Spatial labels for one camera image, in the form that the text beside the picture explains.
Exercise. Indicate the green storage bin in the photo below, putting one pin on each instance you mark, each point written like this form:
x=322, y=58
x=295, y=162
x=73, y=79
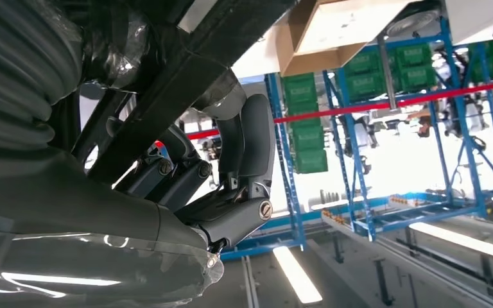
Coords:
x=363, y=76
x=482, y=61
x=299, y=91
x=310, y=148
x=416, y=68

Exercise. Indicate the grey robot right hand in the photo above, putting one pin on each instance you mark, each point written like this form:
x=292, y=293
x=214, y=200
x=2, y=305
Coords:
x=80, y=238

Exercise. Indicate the grey belt post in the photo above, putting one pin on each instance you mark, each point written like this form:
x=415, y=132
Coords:
x=387, y=72

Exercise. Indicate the long ceiling light strip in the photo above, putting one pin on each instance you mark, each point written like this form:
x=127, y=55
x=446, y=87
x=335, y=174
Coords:
x=297, y=276
x=463, y=240

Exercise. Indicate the white orange label plate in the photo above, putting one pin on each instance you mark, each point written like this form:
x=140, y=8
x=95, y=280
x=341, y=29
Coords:
x=336, y=221
x=404, y=202

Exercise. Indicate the tall blue storage rack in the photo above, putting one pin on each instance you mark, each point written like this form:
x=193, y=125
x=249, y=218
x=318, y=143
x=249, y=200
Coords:
x=287, y=170

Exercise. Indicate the brown cardboard box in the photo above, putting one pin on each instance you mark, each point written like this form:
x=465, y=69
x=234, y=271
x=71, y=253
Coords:
x=314, y=55

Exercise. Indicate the red barrier belt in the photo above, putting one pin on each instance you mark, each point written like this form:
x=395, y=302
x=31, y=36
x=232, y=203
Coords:
x=357, y=108

